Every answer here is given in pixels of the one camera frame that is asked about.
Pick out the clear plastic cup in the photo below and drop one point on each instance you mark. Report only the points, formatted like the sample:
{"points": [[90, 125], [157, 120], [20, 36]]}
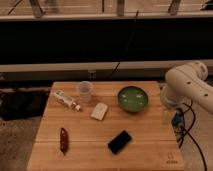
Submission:
{"points": [[85, 90]]}

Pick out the green bowl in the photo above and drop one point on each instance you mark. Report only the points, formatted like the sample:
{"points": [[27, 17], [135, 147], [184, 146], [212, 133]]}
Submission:
{"points": [[132, 99]]}

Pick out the long black bench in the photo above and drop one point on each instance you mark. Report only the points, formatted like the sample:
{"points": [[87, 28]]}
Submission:
{"points": [[108, 48]]}

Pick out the black eraser block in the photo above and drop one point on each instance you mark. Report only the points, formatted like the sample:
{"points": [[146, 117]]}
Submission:
{"points": [[119, 142]]}

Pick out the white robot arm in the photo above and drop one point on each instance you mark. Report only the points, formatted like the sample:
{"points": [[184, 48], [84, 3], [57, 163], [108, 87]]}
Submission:
{"points": [[185, 81]]}

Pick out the clear plastic bottle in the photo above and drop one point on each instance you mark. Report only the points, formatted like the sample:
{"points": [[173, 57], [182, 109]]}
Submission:
{"points": [[66, 100]]}

